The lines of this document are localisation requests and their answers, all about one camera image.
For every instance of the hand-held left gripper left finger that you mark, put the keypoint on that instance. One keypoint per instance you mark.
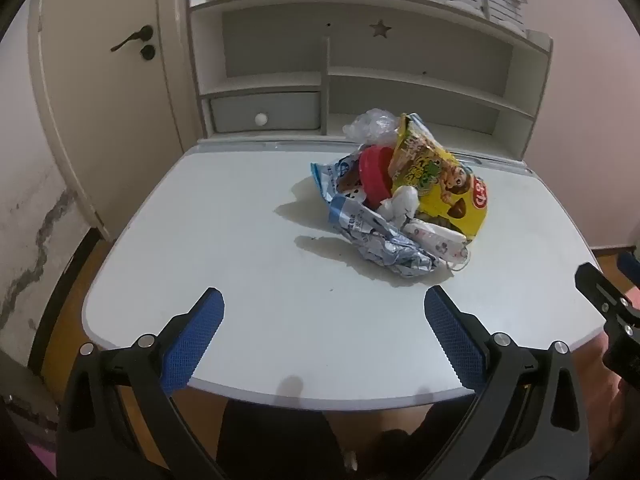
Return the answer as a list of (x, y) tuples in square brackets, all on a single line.
[(192, 345)]

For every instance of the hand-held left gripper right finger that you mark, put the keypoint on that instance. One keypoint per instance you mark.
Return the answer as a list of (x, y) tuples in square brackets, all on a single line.
[(455, 345)]

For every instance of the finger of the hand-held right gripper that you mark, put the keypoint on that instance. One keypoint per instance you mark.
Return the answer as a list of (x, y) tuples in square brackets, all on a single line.
[(631, 265), (600, 290)]

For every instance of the yellow snack bag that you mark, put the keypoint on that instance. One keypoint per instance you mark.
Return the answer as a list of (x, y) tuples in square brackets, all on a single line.
[(450, 190)]

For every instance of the pink round lid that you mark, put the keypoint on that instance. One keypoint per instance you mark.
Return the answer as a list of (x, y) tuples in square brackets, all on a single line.
[(375, 172)]

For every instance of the clear plastic bag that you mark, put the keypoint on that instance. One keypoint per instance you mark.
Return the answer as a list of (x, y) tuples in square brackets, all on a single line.
[(372, 127)]

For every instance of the crumpled white tissue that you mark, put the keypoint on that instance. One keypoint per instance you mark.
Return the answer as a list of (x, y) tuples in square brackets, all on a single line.
[(397, 202)]

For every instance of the blue white panda wrapper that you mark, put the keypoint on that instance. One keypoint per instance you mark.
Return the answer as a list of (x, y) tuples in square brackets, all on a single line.
[(340, 175)]

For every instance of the white drawer knob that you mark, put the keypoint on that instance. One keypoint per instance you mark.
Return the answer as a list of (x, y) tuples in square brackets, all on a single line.
[(261, 119)]

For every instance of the white room door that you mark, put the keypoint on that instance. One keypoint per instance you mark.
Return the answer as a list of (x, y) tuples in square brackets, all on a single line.
[(100, 120)]

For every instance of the grey hutch drawer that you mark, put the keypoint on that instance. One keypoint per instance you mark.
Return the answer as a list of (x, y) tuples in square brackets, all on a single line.
[(290, 110)]

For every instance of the white desk hutch shelf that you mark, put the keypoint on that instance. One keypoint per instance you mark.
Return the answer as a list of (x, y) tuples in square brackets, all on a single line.
[(420, 60)]

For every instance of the black door lock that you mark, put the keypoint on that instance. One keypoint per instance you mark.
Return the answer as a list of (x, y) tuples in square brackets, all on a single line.
[(148, 52)]

